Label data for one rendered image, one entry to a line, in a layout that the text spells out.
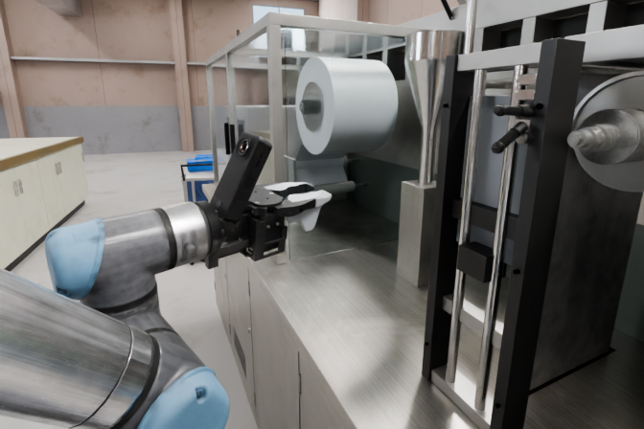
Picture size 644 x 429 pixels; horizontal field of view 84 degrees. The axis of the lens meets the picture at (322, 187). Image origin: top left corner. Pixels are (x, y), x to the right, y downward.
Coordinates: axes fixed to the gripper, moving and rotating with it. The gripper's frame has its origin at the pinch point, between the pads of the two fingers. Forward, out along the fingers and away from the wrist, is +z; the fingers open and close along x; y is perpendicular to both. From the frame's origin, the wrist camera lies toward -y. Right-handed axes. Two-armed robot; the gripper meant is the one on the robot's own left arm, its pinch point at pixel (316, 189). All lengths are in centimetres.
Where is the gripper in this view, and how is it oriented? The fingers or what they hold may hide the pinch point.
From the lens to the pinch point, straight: 58.0
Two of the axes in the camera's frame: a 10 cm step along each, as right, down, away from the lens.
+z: 7.3, -1.6, 6.7
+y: -0.9, 9.4, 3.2
